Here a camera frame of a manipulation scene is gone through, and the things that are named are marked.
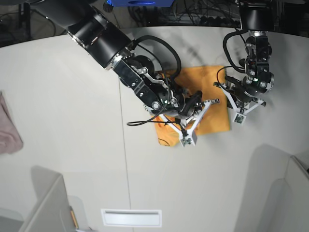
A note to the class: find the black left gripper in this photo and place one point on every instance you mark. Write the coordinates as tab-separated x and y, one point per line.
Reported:
245	90

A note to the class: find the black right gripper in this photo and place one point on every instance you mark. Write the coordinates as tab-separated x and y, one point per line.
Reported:
182	103

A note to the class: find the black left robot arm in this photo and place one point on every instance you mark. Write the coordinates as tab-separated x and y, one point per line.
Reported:
256	19

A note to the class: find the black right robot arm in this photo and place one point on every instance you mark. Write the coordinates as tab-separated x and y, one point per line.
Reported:
112	49

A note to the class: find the black power strip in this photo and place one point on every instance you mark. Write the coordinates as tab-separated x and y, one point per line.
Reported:
217	21

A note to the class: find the grey right bin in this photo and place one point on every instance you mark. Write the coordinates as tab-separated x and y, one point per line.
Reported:
297	205

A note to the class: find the grey bin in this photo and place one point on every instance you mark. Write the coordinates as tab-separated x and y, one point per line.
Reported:
297	205
52	211

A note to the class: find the purple device with blue oval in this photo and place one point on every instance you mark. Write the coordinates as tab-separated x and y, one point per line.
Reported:
131	3

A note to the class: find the white table slot plate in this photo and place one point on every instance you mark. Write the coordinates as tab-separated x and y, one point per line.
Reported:
132	218

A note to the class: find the orange pencil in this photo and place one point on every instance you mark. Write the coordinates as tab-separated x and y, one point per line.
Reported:
75	222

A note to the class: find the grey left bin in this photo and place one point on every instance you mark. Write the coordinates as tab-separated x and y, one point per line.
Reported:
52	211

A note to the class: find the pink cloth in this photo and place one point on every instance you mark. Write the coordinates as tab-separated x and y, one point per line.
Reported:
10	140

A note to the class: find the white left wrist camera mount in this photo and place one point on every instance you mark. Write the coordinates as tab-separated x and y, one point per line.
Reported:
240	108

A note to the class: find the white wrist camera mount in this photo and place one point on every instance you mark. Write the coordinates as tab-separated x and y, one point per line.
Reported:
240	108
186	128

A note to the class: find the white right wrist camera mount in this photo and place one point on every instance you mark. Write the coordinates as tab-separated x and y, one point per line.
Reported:
186	128

